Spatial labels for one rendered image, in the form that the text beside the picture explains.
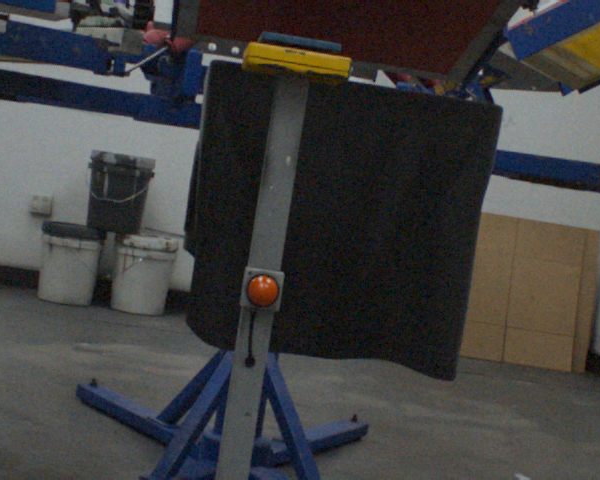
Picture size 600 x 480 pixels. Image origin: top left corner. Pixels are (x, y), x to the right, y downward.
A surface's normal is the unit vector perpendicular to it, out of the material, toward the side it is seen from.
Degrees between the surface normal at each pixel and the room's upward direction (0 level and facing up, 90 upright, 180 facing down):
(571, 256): 82
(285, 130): 90
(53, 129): 90
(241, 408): 91
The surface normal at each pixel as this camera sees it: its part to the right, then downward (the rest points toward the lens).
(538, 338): 0.13, -0.23
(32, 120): 0.09, 0.07
